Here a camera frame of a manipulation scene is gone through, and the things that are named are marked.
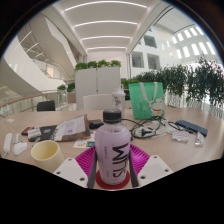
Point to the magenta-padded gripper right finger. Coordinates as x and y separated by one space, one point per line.
153 170

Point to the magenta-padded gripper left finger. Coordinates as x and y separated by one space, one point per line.
70 171

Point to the purple drink bottle black cap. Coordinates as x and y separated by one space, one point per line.
112 150

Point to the cream yellow mug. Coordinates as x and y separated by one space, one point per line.
46 155

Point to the colourful sticker sheet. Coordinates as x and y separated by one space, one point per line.
85 143

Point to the printed magazine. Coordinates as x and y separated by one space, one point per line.
71 127

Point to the white plastic packet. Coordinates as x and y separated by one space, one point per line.
181 135

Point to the white blister pack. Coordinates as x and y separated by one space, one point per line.
34 133

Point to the white computer mouse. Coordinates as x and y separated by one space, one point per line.
20 148

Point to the small clear packet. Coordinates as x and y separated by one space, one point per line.
199 139

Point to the dark blue flat case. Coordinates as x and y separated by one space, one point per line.
191 127

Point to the small red black box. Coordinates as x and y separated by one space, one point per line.
26 130

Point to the small white grey charger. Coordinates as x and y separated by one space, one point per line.
16 137

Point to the black chair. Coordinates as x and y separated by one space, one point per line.
46 105

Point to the green tote bag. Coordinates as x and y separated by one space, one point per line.
146 100

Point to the white chair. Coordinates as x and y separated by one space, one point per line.
97 101

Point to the clear plastic shaker bottle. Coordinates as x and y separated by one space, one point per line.
118 100

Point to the white paper sheet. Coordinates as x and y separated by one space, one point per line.
10 120

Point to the brown planter with plants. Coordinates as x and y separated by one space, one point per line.
66 91

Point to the glass railing with wooden handrail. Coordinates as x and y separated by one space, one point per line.
23 101

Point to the white cabinet with plants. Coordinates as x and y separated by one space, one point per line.
96 86

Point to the row of green hedge plants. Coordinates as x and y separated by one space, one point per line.
180 83

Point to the ceiling light strips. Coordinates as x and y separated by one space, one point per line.
105 22

